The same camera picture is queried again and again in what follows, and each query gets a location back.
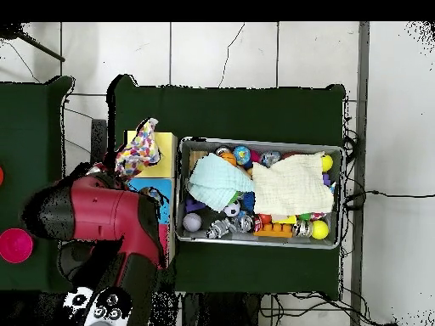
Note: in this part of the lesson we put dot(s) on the multicoloured patterned cloth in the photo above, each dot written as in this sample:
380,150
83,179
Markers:
139,149

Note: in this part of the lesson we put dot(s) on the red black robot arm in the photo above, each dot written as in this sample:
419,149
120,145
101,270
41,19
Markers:
102,210

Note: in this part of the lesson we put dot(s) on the wooden box with three holes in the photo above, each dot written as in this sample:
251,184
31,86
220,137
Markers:
166,156

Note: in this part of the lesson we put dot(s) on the shallow clear mesh bin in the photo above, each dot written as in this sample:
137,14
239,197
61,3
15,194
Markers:
333,234

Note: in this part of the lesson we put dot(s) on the mint waffle cloth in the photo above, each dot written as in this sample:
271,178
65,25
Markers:
217,180

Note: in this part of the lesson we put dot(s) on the orange toy basketball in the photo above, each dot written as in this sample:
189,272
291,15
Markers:
230,157

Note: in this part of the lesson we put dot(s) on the small soccer ball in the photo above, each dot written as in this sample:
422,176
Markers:
232,209

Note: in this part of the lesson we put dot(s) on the blue globe ball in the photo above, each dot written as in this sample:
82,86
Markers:
242,155

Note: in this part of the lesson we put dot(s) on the grey toy robot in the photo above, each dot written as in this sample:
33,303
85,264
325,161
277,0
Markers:
219,229

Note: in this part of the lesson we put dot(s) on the white baseball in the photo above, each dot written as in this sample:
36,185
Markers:
192,222

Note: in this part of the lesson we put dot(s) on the cream waffle cloth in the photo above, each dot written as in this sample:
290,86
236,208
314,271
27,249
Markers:
292,183

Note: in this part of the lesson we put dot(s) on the orange toy brick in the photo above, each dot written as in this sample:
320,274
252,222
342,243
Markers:
275,229

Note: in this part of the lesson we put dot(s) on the crushed silver drink can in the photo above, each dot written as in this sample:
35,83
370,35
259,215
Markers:
302,229

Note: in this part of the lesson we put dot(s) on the yellow ball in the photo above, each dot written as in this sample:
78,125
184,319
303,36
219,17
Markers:
319,229

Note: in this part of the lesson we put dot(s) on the green cloth side table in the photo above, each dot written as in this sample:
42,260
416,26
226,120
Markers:
27,122

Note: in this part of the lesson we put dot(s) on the pink round disc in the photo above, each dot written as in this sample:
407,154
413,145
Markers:
15,246

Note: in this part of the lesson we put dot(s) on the black stand pole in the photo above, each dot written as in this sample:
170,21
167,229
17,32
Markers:
8,31

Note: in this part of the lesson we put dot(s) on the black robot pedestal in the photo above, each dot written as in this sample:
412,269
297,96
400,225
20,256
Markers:
217,312

